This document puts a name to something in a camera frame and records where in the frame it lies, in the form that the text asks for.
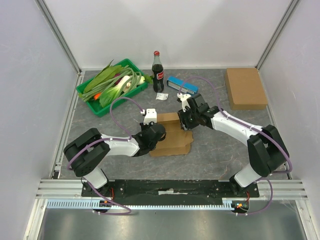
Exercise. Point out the cola glass bottle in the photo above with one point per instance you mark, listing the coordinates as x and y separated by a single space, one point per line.
157 73

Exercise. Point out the long green beans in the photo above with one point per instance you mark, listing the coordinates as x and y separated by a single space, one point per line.
127 71

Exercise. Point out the aluminium frame rail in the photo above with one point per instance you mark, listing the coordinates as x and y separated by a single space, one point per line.
42 5

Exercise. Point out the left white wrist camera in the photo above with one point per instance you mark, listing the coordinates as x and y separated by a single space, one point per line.
150 116

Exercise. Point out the small cardboard box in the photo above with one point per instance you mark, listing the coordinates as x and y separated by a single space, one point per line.
177 141

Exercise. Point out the bok choy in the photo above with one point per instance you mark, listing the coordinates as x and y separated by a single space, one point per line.
110 94

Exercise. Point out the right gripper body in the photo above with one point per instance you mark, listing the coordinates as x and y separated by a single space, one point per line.
185 120

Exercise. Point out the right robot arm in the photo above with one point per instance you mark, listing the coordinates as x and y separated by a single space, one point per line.
266 149

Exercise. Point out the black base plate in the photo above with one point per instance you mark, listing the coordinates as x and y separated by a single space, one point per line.
194 187

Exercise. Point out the large green leaf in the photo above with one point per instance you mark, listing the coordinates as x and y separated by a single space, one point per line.
107 73

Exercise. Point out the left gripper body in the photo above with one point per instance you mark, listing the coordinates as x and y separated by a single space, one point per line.
144 128

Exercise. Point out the blue rectangular box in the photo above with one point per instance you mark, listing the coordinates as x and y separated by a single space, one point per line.
176 83

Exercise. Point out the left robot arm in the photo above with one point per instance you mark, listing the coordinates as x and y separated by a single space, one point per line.
85 153

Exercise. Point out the large cardboard box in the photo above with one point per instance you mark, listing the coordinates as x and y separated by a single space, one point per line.
245 89

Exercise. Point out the orange carrot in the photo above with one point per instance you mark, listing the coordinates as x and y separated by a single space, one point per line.
96 96

